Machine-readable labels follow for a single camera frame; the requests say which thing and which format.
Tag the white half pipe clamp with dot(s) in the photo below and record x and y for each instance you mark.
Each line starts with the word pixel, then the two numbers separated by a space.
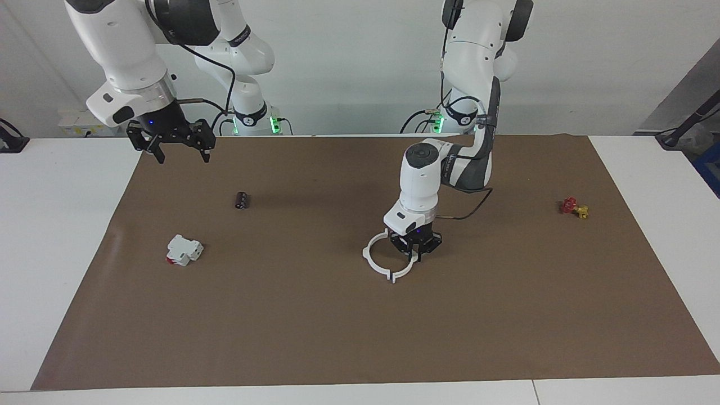
pixel 365 253
pixel 406 271

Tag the brown table mat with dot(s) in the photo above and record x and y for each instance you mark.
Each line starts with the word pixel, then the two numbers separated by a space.
pixel 394 337

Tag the blue box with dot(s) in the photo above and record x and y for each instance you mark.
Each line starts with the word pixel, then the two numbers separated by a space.
pixel 710 171

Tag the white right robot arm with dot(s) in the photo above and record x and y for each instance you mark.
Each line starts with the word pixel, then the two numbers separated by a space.
pixel 124 50

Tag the dark cylindrical capacitor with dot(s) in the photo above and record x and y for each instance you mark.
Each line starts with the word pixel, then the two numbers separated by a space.
pixel 242 201

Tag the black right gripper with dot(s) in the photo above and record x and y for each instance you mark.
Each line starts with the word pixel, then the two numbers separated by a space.
pixel 169 126

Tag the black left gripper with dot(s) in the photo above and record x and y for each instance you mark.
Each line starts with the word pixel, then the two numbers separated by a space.
pixel 419 239

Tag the black stand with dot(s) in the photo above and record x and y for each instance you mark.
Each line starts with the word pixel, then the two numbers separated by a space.
pixel 683 126

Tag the white circuit breaker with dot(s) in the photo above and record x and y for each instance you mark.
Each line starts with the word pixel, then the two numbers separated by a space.
pixel 184 248

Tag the red yellow valve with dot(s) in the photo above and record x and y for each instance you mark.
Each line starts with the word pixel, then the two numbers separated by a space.
pixel 572 207

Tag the black clamp mount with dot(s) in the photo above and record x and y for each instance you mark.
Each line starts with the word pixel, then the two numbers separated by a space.
pixel 12 140

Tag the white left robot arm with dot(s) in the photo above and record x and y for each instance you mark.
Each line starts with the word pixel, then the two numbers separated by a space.
pixel 419 185

